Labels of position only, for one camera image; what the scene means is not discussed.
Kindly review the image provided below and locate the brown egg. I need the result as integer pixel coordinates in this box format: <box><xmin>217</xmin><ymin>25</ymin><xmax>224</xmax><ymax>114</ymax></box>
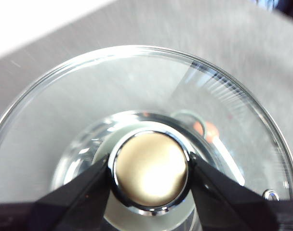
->
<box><xmin>193</xmin><ymin>121</ymin><xmax>220</xmax><ymax>143</ymax></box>

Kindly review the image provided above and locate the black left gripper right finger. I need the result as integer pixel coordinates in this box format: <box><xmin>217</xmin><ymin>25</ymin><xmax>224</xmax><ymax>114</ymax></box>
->
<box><xmin>188</xmin><ymin>151</ymin><xmax>293</xmax><ymax>231</ymax></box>

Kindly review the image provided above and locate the glass lid with green knob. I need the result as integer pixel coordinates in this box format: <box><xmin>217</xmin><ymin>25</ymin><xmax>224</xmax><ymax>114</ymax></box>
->
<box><xmin>0</xmin><ymin>45</ymin><xmax>293</xmax><ymax>231</ymax></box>

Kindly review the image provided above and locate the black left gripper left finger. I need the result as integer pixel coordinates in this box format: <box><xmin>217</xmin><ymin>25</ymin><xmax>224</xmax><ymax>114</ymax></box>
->
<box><xmin>0</xmin><ymin>154</ymin><xmax>114</xmax><ymax>231</ymax></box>

